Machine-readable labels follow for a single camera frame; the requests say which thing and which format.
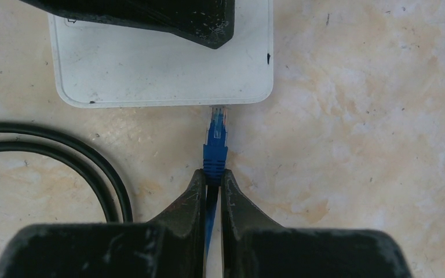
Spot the long white network switch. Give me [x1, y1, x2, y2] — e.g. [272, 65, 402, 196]
[48, 1, 273, 108]

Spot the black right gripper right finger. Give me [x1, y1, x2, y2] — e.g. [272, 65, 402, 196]
[221, 170, 411, 277]

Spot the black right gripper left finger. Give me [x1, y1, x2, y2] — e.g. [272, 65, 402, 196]
[0, 170, 206, 277]

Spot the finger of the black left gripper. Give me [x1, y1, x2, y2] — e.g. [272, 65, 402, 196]
[24, 0, 235, 49]

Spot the black ethernet cable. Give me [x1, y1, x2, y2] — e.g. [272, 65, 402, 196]
[0, 122, 134, 224]

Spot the blue ethernet cable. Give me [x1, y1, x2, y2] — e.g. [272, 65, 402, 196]
[203, 105, 229, 258]

